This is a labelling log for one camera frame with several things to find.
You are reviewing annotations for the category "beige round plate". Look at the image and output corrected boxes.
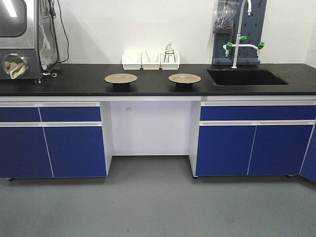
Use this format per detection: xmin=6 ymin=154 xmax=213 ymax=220
xmin=104 ymin=73 xmax=138 ymax=90
xmin=168 ymin=74 xmax=201 ymax=89

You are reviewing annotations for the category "right white plastic bin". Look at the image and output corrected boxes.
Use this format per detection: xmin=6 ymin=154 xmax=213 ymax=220
xmin=160 ymin=51 xmax=180 ymax=70

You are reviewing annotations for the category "white plastic bin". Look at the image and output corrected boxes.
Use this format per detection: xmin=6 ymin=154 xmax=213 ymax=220
xmin=141 ymin=49 xmax=160 ymax=70
xmin=160 ymin=51 xmax=180 ymax=70
xmin=121 ymin=50 xmax=142 ymax=70

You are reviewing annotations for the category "middle white plastic bin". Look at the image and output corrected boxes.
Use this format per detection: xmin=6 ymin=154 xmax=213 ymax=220
xmin=141 ymin=49 xmax=160 ymax=70

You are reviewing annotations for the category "clear glass beaker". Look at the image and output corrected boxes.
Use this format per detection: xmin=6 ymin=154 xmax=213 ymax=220
xmin=150 ymin=54 xmax=155 ymax=63

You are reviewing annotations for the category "left white plastic bin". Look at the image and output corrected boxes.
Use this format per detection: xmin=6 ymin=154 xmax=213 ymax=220
xmin=121 ymin=50 xmax=142 ymax=70

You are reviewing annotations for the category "glass alcohol lamp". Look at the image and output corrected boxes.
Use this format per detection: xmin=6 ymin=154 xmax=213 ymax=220
xmin=164 ymin=42 xmax=175 ymax=54

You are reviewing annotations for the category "black lab sink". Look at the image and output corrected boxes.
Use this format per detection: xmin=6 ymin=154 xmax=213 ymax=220
xmin=207 ymin=70 xmax=289 ymax=86

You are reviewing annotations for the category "white gooseneck lab faucet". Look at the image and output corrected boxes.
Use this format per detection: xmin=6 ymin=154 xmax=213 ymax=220
xmin=223 ymin=0 xmax=265 ymax=69

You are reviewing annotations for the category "blue wide right drawer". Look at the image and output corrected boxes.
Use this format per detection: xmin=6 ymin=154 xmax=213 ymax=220
xmin=200 ymin=105 xmax=316 ymax=120

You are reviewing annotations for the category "grey blue drying pegboard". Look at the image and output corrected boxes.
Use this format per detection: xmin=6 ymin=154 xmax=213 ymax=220
xmin=212 ymin=0 xmax=267 ymax=66

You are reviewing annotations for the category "blue far right cabinet door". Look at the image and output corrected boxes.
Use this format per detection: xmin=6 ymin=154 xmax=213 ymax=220
xmin=248 ymin=125 xmax=313 ymax=175

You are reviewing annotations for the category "clear bag of pegs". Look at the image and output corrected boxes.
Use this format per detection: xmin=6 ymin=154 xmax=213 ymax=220
xmin=213 ymin=0 xmax=236 ymax=35

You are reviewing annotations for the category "blue upper left drawer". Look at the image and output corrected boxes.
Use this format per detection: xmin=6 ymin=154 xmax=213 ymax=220
xmin=0 ymin=107 xmax=40 ymax=122

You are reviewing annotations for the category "blue far left cabinet door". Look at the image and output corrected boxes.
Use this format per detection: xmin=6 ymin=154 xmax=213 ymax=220
xmin=0 ymin=127 xmax=53 ymax=178

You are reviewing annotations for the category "beige rubber glove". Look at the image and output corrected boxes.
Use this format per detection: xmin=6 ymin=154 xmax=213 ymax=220
xmin=3 ymin=61 xmax=26 ymax=79

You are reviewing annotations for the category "stainless steel glove box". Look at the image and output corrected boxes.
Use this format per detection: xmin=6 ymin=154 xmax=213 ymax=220
xmin=0 ymin=0 xmax=60 ymax=83

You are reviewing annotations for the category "blue corner cabinet door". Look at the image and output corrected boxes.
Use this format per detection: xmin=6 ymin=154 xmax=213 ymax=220
xmin=300 ymin=125 xmax=316 ymax=182

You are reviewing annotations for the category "white cabinet frame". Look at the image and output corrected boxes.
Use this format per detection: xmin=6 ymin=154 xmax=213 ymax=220
xmin=0 ymin=96 xmax=316 ymax=178

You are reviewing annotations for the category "black wire tripod stand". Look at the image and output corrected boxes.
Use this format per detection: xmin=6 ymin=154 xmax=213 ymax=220
xmin=163 ymin=51 xmax=176 ymax=63

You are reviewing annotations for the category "black power cable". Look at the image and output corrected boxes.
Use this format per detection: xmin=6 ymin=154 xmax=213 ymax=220
xmin=46 ymin=0 xmax=70 ymax=63

